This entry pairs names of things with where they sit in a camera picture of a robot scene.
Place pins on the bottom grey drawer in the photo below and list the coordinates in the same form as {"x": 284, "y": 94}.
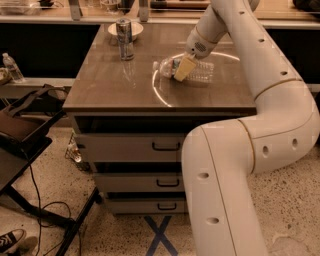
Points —
{"x": 147, "y": 205}

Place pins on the small water bottle on shelf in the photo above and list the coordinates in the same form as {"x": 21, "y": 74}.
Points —
{"x": 13, "y": 68}

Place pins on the clear plastic water bottle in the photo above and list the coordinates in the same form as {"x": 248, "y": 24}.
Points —
{"x": 168, "y": 68}

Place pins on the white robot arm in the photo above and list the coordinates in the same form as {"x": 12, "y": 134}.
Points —
{"x": 217, "y": 157}

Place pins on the top grey drawer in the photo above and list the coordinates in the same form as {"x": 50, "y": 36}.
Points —
{"x": 134, "y": 147}

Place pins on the black and white sneaker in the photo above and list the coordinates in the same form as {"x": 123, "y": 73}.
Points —
{"x": 9, "y": 242}

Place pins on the silver drink can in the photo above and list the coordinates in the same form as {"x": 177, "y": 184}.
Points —
{"x": 124, "y": 37}

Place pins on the white ceramic bowl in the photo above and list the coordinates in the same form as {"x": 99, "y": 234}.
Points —
{"x": 136, "y": 27}

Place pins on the grey drawer cabinet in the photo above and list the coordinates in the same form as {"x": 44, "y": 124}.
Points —
{"x": 114, "y": 96}

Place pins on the middle grey drawer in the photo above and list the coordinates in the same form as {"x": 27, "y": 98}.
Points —
{"x": 139, "y": 182}

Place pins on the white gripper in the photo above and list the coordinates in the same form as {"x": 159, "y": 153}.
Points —
{"x": 197, "y": 45}

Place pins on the brown bag with strap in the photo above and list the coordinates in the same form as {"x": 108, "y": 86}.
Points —
{"x": 19, "y": 134}

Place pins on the grey drawer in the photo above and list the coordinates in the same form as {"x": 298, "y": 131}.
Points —
{"x": 134, "y": 147}
{"x": 147, "y": 205}
{"x": 139, "y": 182}

